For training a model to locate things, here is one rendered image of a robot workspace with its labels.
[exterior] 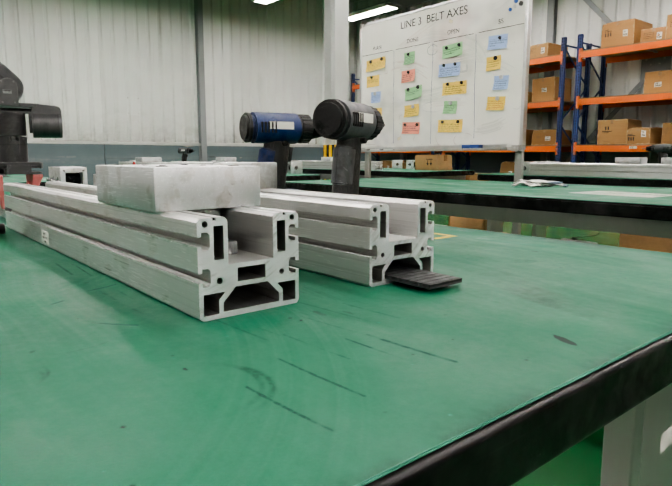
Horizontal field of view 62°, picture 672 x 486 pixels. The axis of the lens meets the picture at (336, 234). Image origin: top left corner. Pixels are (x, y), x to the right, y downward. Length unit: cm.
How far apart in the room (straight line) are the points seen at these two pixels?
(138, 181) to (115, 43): 1257
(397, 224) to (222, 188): 21
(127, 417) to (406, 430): 14
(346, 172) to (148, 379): 56
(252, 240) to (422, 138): 365
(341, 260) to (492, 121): 321
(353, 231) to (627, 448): 40
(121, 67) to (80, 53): 82
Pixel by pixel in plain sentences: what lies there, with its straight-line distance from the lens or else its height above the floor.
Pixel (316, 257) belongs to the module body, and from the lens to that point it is 64.
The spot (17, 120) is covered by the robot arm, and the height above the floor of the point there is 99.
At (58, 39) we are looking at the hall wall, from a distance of 1281.
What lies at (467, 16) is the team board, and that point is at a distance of 400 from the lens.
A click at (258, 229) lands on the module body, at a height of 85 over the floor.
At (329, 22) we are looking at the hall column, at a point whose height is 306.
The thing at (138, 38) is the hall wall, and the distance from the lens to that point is 1330.
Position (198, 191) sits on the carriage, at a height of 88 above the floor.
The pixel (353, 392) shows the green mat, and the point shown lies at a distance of 33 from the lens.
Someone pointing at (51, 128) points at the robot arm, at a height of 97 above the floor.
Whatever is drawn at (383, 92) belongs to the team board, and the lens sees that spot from 445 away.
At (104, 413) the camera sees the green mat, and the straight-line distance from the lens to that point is 33.
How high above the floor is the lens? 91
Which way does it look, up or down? 8 degrees down
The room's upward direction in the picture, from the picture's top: straight up
